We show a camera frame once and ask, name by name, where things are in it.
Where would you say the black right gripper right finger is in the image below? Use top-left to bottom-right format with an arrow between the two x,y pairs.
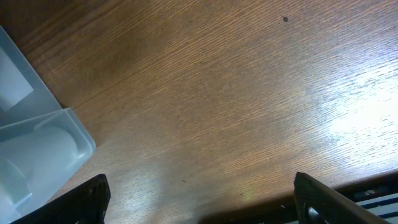
294,172 -> 387,224

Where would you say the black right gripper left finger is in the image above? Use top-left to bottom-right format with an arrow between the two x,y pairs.
12,174 -> 111,224

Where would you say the cream cup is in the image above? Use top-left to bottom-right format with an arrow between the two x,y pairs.
1,127 -> 78,201

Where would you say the clear plastic storage bin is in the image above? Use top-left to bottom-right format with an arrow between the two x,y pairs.
1,29 -> 96,223

